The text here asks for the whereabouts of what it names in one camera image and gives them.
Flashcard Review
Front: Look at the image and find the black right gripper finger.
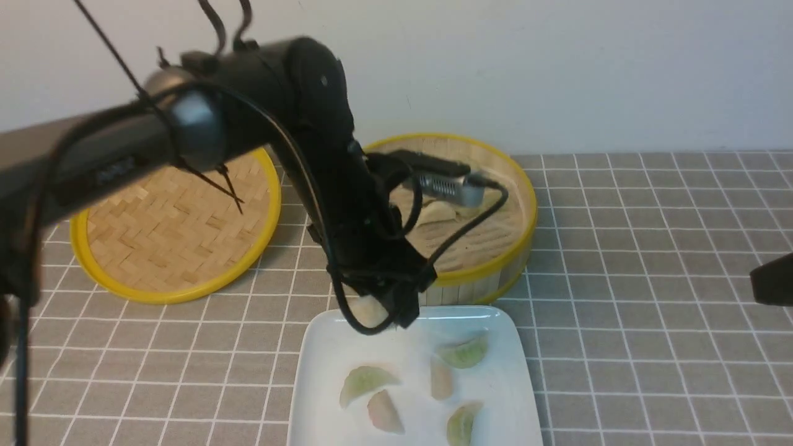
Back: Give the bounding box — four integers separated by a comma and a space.
750, 253, 793, 307

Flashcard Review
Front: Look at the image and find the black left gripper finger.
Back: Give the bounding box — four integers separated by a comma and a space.
379, 280, 419, 328

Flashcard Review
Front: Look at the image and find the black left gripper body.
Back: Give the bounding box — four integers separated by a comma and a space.
325, 211, 438, 297

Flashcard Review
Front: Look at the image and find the white dumpling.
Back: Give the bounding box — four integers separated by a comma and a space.
415, 201, 458, 227
347, 295, 388, 330

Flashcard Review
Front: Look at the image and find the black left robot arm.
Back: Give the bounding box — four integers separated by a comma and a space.
2, 37, 437, 335

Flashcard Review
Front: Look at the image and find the green dumpling on plate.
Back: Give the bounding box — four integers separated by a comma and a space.
445, 401, 483, 446
339, 365, 402, 409
434, 332, 489, 369

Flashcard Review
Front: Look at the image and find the pink dumpling on plate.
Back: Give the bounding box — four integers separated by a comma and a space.
366, 389, 405, 435
430, 356, 454, 401

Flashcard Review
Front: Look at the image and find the white square plate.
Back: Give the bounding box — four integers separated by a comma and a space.
287, 305, 543, 445

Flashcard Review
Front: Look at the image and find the white dumpling in steamer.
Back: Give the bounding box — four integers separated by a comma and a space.
415, 201, 458, 227

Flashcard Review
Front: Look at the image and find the bamboo steamer basket yellow rim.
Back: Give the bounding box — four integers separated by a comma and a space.
366, 133, 538, 307

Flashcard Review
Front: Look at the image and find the grey checkered tablecloth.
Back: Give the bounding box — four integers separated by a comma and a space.
29, 152, 791, 445

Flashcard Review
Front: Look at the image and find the woven bamboo steamer lid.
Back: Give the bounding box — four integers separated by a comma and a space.
70, 149, 281, 305

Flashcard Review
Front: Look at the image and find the black camera cable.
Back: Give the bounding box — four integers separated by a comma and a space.
204, 81, 510, 336

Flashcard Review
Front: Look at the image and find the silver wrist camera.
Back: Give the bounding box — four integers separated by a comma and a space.
386, 149, 485, 208

